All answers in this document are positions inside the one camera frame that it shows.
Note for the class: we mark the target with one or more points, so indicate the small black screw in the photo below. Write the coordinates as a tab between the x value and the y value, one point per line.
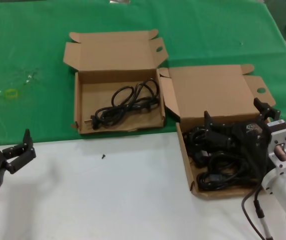
103	156

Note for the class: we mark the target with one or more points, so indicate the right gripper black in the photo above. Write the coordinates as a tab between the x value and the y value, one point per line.
254	140

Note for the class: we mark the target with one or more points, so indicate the green table cloth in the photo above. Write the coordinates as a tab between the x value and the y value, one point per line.
20	37

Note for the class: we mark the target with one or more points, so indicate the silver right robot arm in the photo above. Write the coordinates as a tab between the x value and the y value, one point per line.
283	180

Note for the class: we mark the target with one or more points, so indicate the small grey metal tray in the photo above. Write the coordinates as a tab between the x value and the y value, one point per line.
119	1

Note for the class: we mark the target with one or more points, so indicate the open brown cardboard box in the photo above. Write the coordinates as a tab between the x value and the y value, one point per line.
112	52
208	87

